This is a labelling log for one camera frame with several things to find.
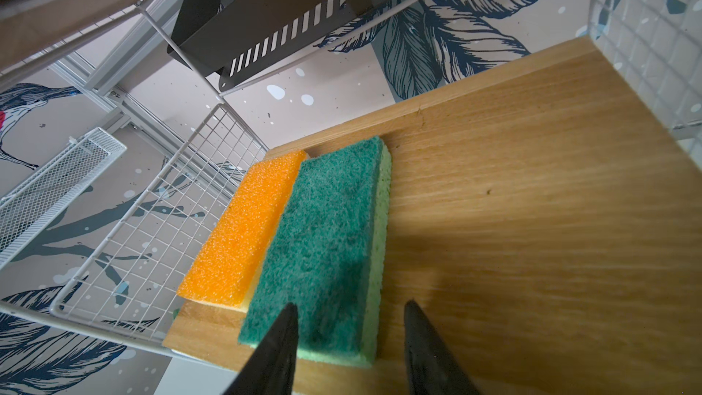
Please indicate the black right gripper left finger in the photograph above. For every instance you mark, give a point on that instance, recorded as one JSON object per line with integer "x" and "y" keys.
{"x": 270, "y": 369}

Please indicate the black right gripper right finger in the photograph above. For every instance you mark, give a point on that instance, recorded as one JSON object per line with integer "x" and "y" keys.
{"x": 431, "y": 367}

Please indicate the orange sponge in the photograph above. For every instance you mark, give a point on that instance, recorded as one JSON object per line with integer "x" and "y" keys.
{"x": 227, "y": 269}

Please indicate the dark green sponge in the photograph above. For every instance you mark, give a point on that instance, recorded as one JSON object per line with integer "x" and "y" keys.
{"x": 327, "y": 257}

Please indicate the white wire wooden shelf unit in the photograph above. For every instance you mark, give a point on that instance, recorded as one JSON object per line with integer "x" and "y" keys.
{"x": 545, "y": 207}

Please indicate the white wire wall basket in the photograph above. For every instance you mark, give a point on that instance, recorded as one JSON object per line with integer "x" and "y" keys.
{"x": 29, "y": 208}

